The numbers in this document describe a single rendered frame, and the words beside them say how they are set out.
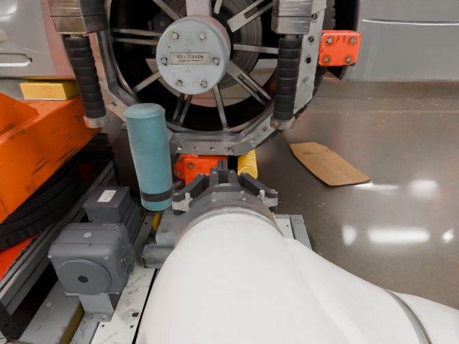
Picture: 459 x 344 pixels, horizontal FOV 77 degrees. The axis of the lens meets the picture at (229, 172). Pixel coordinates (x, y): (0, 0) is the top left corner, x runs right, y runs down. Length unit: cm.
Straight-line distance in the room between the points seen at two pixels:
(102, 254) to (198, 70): 51
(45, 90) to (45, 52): 12
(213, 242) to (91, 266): 70
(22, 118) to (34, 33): 26
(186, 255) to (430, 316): 14
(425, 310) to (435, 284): 123
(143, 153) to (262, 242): 55
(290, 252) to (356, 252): 125
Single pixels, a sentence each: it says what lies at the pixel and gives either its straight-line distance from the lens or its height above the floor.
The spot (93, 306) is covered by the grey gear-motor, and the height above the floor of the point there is 12.
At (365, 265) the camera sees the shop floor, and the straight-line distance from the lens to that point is 137.
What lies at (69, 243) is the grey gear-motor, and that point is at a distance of 87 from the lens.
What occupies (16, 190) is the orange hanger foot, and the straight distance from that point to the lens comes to 84.
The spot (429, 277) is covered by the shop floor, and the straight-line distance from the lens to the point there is 145.
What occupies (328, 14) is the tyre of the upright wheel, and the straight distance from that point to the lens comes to 81.
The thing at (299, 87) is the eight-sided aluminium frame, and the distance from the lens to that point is 74.
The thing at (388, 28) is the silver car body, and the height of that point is 88.
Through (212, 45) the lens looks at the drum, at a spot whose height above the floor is 88.
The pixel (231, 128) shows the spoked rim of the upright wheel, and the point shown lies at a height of 62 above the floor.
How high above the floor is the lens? 94
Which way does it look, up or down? 31 degrees down
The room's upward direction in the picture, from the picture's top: straight up
